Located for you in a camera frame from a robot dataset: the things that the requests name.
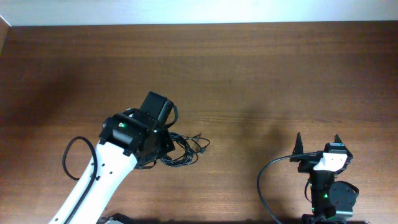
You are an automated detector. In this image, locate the right camera cable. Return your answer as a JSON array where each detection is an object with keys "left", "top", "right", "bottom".
[{"left": 256, "top": 151, "right": 324, "bottom": 224}]

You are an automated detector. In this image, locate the camera cable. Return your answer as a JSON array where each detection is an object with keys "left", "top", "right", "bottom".
[
  {"left": 62, "top": 136, "right": 99, "bottom": 224},
  {"left": 256, "top": 151, "right": 324, "bottom": 224}
]

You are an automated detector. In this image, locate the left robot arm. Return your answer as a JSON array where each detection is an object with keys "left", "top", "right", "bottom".
[{"left": 51, "top": 91, "right": 177, "bottom": 223}]

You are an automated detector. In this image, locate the left camera cable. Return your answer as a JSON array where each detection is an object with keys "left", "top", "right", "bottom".
[{"left": 62, "top": 136, "right": 99, "bottom": 224}]

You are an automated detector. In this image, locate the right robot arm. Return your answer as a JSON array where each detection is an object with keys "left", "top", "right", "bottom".
[{"left": 290, "top": 134, "right": 359, "bottom": 223}]

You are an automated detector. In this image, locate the thick black USB cable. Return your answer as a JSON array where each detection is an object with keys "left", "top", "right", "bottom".
[{"left": 160, "top": 132, "right": 211, "bottom": 168}]

